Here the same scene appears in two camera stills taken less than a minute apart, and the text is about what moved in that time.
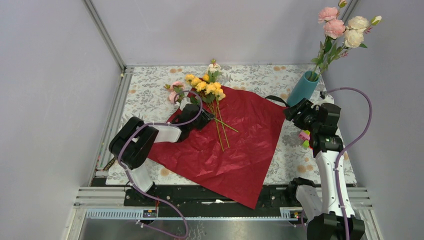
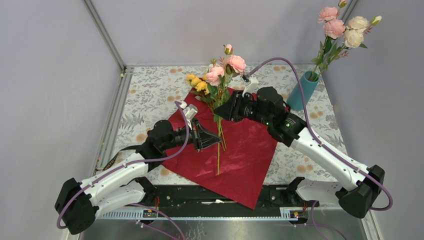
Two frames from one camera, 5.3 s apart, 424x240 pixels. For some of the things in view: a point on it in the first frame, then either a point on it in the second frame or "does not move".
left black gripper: x=206 y=117 → x=201 y=139
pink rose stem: x=176 y=86 → x=220 y=76
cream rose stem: x=353 y=38 does not move
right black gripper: x=304 y=106 → x=230 y=110
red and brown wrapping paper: x=234 y=151 does not move
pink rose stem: x=334 y=27 does not move
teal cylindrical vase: x=304 y=88 does not move
